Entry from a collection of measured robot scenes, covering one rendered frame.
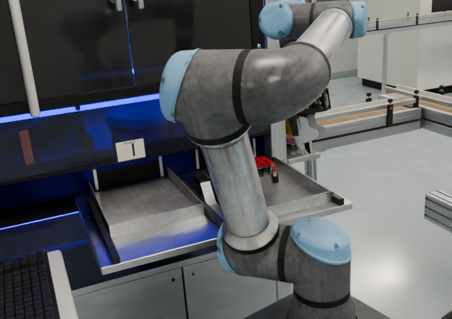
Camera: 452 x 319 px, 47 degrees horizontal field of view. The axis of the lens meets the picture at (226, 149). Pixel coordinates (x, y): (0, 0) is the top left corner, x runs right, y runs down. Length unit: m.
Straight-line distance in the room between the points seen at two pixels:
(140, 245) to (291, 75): 0.72
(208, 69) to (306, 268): 0.46
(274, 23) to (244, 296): 1.14
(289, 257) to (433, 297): 1.74
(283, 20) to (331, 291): 0.55
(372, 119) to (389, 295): 0.95
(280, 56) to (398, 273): 2.20
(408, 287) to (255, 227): 1.83
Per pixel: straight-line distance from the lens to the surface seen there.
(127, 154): 1.61
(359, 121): 2.09
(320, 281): 1.05
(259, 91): 0.74
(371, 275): 2.83
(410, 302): 2.67
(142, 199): 1.59
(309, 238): 1.02
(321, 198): 1.47
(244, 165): 0.90
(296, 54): 0.79
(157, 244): 1.33
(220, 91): 0.76
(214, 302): 1.93
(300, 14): 1.13
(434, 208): 2.40
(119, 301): 1.81
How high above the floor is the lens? 1.51
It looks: 19 degrees down
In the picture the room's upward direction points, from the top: 4 degrees counter-clockwise
